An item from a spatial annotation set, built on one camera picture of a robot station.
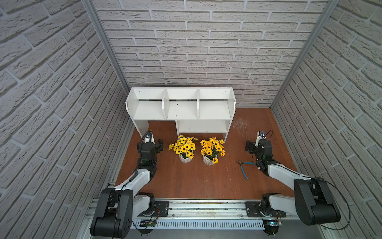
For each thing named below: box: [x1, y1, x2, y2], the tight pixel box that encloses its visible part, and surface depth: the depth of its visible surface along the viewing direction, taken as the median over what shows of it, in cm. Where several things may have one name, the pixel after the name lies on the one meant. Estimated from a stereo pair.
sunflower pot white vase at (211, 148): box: [199, 136, 226, 166], surface depth 82 cm
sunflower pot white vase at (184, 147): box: [168, 134, 199, 164], surface depth 83 cm
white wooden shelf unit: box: [125, 86, 237, 142], surface depth 85 cm
